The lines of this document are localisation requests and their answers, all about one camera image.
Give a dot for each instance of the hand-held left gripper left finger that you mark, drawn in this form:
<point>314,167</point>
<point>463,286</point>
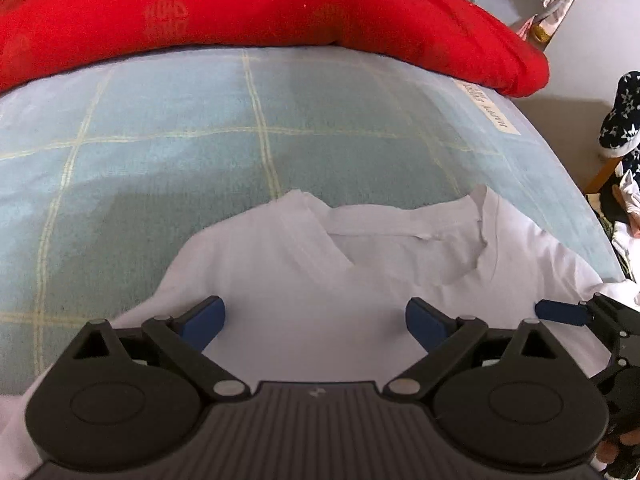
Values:
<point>207,320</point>

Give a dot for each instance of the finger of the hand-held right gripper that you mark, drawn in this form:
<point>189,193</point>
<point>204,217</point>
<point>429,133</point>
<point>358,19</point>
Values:
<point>560,311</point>

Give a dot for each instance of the person's right hand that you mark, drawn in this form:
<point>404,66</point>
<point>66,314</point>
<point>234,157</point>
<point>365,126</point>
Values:
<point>625,405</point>

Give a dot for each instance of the navy star-printed garment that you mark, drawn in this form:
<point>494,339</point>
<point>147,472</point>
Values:
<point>622,120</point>

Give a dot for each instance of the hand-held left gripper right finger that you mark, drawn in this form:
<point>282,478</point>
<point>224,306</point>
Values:
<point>425,322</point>

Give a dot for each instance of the red blanket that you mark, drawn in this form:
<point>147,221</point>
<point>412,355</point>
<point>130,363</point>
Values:
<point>250,5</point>

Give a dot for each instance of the wooden chair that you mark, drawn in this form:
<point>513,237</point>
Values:
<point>602,176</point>

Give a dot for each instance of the light green checked bed sheet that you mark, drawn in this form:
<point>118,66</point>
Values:
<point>150,160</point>

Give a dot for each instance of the white printed t-shirt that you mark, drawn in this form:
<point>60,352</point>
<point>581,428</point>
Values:
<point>325,285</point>

